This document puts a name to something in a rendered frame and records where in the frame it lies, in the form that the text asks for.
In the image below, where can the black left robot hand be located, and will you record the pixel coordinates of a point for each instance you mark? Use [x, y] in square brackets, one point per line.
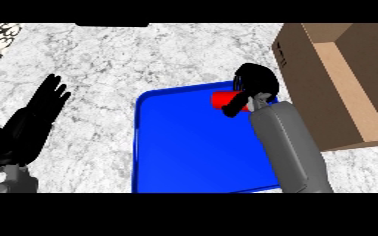
[35, 120]

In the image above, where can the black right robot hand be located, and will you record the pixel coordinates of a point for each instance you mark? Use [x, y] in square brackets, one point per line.
[256, 80]

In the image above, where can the red can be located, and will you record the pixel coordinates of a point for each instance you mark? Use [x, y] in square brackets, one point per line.
[224, 100]

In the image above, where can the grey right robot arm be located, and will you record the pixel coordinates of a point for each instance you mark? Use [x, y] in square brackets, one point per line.
[290, 146]

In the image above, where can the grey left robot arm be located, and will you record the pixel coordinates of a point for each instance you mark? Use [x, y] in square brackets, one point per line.
[16, 179]

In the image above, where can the brown cardboard box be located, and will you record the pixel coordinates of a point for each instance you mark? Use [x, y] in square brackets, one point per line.
[330, 83]

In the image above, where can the blue tray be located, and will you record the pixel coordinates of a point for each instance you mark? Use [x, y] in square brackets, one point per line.
[197, 143]

